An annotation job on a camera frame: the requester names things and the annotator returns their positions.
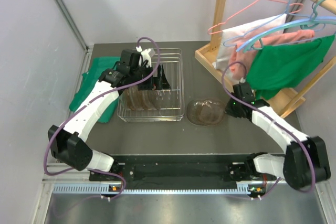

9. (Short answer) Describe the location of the slotted cable duct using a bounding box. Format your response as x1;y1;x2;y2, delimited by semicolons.
52;183;265;195

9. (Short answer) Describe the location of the pink wire hanger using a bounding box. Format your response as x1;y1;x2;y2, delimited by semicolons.
207;0;303;35

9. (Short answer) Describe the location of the green hanging garment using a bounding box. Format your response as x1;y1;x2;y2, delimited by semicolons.
246;35;335;100

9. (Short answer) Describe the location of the teal plastic hanger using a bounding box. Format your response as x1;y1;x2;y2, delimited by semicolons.
242;0;336;53

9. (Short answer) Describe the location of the pink hanging garment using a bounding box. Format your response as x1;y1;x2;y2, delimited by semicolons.
229;29;316;81

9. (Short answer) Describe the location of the white hanging garment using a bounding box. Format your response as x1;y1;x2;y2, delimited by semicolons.
213;14;287;70

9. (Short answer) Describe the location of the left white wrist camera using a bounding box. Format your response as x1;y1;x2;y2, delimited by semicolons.
136;46;155;68

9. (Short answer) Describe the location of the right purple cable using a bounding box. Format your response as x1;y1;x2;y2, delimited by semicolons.
221;61;316;200

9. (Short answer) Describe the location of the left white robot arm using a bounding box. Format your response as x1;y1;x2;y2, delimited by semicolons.
47;46;167;180

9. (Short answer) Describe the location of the aluminium frame profile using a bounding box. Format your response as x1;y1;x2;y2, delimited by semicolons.
36;0;91;51

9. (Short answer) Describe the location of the purple cable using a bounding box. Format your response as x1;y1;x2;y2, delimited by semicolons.
221;61;316;200
43;37;161;201

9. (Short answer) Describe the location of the folded green t-shirt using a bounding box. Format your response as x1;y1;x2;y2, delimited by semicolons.
69;57;120;123

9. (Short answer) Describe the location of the clear glass plate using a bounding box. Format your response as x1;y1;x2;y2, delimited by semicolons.
134;90;144;110
186;99;211;126
140;90;151;110
120;89;131;110

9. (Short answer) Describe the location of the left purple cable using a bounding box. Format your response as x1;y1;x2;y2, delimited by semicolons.
43;37;161;201

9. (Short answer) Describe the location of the wire dish rack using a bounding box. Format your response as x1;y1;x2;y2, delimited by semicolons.
117;48;185;122

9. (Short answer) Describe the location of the light blue plastic hanger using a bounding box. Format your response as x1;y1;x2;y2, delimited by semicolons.
236;16;335;52

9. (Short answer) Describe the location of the wooden clothes rack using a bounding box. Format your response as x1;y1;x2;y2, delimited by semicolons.
195;0;335;118

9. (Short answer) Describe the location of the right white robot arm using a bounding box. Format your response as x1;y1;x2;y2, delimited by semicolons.
225;83;331;191

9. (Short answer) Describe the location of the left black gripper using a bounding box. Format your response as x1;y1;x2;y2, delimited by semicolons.
129;63;170;91

